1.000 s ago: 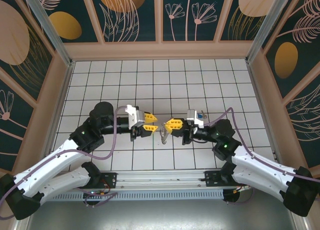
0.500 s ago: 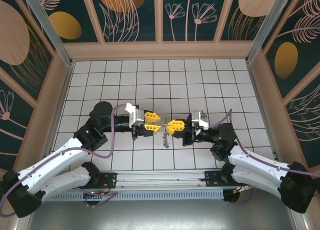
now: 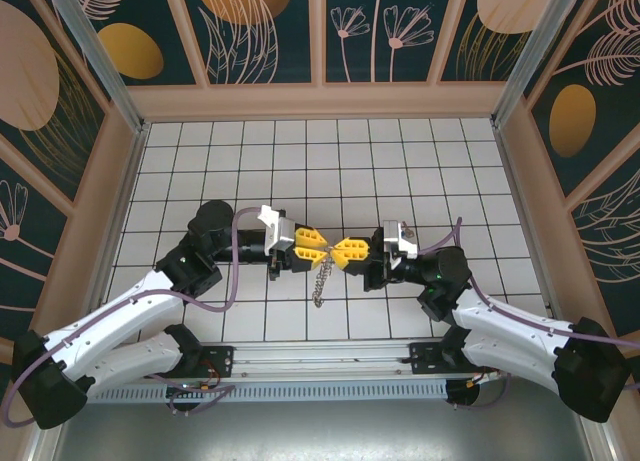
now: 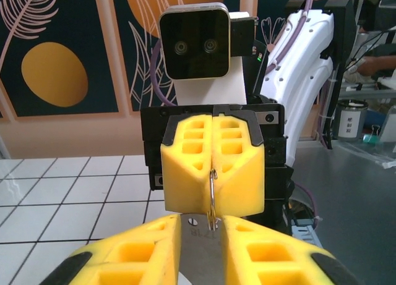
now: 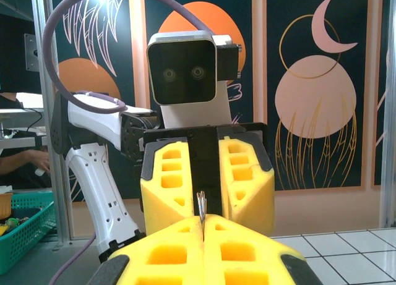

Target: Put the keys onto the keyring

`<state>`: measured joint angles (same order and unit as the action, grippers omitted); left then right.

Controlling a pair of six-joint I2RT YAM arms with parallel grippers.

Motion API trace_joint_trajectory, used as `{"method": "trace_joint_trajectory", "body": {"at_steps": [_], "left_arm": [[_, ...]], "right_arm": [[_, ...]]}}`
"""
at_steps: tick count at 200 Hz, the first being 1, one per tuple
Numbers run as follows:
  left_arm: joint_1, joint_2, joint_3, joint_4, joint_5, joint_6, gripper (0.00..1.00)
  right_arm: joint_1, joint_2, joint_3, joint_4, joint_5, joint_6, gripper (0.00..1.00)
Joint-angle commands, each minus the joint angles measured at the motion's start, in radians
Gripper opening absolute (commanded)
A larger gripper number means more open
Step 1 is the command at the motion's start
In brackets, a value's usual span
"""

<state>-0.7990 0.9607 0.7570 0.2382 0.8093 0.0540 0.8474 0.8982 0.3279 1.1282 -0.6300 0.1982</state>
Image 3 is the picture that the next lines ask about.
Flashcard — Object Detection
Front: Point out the silver metal chain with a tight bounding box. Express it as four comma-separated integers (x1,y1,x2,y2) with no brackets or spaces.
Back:
310,257,337,308

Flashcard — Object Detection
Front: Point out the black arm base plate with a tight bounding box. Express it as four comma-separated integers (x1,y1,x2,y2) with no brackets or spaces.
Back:
199,344,235,378
408,340,454,377

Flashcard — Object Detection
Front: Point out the aluminium corner post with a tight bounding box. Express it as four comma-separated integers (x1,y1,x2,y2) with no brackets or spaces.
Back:
42,0,150,135
491,0,596,128

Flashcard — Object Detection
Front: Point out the grey slotted cable duct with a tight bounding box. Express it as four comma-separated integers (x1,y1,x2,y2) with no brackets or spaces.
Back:
92,379,451,403

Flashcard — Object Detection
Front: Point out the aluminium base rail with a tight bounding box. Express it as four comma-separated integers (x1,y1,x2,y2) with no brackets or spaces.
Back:
199,343,451,381

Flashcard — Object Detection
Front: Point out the grey metal base sheet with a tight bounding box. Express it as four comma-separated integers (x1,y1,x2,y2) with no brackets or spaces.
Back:
29,398,619,461

